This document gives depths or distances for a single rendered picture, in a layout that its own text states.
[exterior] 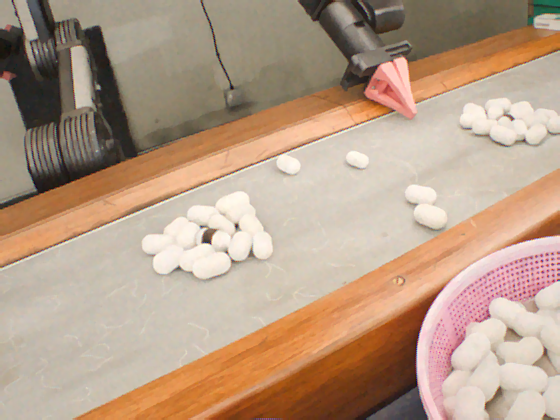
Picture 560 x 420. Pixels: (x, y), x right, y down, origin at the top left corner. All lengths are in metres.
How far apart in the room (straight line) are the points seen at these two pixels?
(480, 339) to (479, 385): 0.04
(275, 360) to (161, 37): 2.32
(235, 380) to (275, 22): 2.50
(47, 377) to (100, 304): 0.09
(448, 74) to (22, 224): 0.66
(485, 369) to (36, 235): 0.50
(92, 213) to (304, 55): 2.30
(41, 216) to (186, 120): 2.07
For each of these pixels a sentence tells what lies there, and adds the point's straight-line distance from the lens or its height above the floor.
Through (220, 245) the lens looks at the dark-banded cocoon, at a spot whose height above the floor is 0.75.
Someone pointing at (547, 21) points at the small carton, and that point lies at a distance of 1.17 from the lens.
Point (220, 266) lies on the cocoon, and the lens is 0.50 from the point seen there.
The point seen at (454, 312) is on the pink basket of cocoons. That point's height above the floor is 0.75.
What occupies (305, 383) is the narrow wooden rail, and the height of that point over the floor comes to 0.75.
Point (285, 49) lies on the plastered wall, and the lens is 2.83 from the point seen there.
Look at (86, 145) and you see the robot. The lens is 0.90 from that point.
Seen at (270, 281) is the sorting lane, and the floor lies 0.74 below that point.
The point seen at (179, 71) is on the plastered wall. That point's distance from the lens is 2.66.
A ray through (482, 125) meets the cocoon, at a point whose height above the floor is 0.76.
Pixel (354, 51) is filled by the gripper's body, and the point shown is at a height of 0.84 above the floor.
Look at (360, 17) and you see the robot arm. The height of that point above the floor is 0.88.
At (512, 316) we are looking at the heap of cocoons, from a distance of 0.44.
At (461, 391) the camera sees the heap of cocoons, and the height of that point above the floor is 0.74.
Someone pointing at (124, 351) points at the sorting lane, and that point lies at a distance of 0.47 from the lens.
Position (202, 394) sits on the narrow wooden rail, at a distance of 0.37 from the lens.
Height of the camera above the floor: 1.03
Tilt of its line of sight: 29 degrees down
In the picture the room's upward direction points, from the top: 11 degrees counter-clockwise
